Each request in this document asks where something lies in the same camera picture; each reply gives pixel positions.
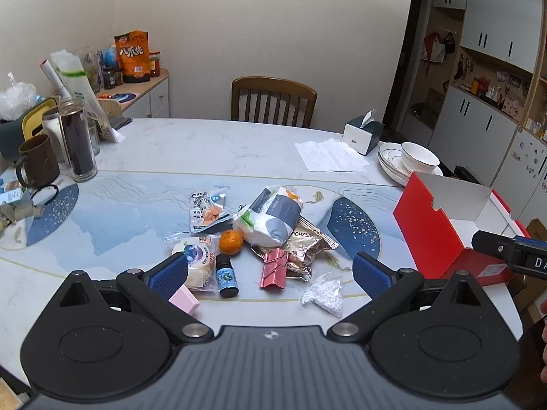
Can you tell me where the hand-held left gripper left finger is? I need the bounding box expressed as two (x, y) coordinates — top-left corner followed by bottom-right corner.
(57, 253), (214, 344)

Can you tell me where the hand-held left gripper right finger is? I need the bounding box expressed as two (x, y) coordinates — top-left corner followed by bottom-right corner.
(325, 251), (488, 344)

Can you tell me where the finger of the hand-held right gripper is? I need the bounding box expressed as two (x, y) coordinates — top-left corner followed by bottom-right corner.
(472, 230), (534, 263)

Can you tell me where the pink eraser block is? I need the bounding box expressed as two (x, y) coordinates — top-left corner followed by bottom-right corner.
(169, 285), (200, 314)

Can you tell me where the blueberry print snack packet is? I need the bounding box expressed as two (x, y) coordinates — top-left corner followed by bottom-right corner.
(166, 236), (216, 291)

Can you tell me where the bag of white beads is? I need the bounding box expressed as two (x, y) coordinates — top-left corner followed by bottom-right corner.
(301, 274), (345, 319)

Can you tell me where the small blue dropper bottle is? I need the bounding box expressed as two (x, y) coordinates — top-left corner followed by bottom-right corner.
(215, 253), (239, 299)

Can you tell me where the red cardboard box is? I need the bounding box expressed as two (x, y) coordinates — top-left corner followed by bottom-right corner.
(393, 172), (524, 285)

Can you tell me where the gold foil snack packet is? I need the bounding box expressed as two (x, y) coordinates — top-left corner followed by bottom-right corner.
(252, 218), (338, 272)

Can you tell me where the tangerine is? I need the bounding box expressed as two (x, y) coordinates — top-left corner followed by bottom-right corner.
(219, 230), (244, 255)

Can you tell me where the grey orange snack packet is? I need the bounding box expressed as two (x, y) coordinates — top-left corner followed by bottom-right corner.
(189, 188), (234, 235)

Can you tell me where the pink binder clip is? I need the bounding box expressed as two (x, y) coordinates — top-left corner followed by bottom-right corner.
(260, 248), (312, 290)

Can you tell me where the marble desktop with blue pattern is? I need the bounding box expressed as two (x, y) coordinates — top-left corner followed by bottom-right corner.
(0, 117), (526, 389)

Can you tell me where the black shoe rack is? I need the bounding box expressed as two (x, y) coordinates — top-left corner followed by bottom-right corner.
(453, 166), (492, 186)

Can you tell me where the white cabinet with stickers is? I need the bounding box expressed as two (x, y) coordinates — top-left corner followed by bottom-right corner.
(498, 128), (547, 218)

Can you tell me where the white bowl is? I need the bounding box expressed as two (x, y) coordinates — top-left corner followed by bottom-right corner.
(401, 141), (441, 176)

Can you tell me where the white lower cabinet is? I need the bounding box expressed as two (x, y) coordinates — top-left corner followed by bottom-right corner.
(429, 85), (520, 167)

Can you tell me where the white paper napkin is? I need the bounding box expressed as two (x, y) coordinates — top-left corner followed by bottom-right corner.
(295, 139), (370, 174)

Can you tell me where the green tissue box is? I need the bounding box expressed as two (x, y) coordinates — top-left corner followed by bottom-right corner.
(344, 109), (385, 155)

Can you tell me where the tall glass jar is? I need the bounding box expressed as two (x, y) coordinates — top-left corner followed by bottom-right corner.
(57, 98), (98, 183)

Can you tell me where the brown mug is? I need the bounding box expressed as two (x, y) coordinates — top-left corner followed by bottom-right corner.
(15, 133), (61, 189)

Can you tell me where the white side cabinet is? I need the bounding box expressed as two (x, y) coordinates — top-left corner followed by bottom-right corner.
(96, 68), (170, 119)

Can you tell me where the beige wooden holder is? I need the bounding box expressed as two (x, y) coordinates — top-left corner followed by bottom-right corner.
(97, 99), (122, 118)

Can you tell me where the white jar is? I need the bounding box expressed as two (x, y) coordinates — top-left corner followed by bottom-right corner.
(41, 108), (67, 163)

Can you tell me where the dark entrance door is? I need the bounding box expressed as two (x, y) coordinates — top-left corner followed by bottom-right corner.
(393, 0), (428, 137)

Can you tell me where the wooden chair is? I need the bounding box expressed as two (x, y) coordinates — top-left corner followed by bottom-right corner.
(231, 76), (318, 129)

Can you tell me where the red white hanging bag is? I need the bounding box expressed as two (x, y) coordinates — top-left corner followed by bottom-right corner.
(423, 31), (457, 63)

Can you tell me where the dark glass jar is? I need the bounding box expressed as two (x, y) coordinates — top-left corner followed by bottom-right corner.
(102, 65), (124, 90)

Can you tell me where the yellow rimmed container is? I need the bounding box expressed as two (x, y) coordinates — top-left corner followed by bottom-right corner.
(0, 97), (58, 159)

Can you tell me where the clear plastic packet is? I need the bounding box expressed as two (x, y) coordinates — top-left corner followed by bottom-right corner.
(50, 49), (124, 142)

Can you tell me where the orange snack bag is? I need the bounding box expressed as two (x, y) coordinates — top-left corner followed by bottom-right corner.
(114, 31), (151, 83)

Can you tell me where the rolled white paper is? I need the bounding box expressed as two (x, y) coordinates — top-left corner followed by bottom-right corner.
(40, 60), (71, 100)

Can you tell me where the crumpled clear plastic bag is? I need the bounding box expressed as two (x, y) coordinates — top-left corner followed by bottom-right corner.
(0, 72), (38, 121)

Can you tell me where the black hair tie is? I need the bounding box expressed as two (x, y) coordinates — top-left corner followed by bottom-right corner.
(30, 183), (59, 206)

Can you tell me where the white upper wall cabinet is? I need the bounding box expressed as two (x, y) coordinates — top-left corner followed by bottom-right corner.
(459, 0), (543, 73)

